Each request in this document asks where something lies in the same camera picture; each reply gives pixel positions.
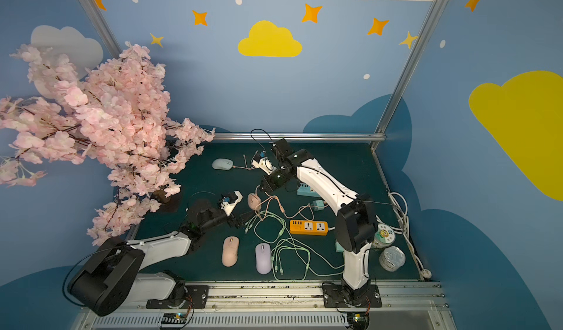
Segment pink mouse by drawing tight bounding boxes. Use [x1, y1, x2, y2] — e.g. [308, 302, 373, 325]
[247, 193, 262, 211]
[221, 236, 240, 267]

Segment orange power strip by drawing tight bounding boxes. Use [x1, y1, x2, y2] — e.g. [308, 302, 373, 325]
[290, 220, 329, 236]

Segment lavender wireless mouse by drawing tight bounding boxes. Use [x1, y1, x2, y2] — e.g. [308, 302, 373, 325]
[255, 243, 272, 275]

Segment green charging cable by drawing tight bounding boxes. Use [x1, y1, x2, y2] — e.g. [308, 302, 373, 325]
[243, 210, 318, 274]
[270, 235, 346, 280]

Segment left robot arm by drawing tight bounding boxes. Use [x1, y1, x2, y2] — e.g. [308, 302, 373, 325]
[62, 191, 250, 317]

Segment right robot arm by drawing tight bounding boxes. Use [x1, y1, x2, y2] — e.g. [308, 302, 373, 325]
[260, 139, 378, 305]

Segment teal power strip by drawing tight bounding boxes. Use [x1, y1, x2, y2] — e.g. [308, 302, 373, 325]
[296, 185, 320, 198]

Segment tin can with label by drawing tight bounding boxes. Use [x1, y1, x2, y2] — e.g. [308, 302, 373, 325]
[372, 224, 396, 249]

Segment pink cherry blossom tree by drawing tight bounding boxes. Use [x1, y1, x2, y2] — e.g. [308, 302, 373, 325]
[1, 44, 215, 246]

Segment silver tin can lying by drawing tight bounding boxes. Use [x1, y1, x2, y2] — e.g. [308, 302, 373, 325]
[379, 246, 406, 272]

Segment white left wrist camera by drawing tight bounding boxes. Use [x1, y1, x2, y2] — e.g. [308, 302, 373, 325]
[218, 191, 243, 217]

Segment pale blue wireless mouse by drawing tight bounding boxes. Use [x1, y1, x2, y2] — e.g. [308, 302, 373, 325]
[212, 158, 234, 171]

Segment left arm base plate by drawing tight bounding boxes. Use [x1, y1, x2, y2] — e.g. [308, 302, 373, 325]
[146, 285, 210, 309]

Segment white power cords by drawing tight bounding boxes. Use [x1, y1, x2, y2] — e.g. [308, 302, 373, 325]
[327, 191, 432, 280]

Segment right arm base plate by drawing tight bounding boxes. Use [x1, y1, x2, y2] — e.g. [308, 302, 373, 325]
[321, 282, 382, 309]

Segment aluminium rail base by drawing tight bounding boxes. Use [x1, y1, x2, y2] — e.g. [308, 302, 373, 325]
[72, 281, 456, 329]

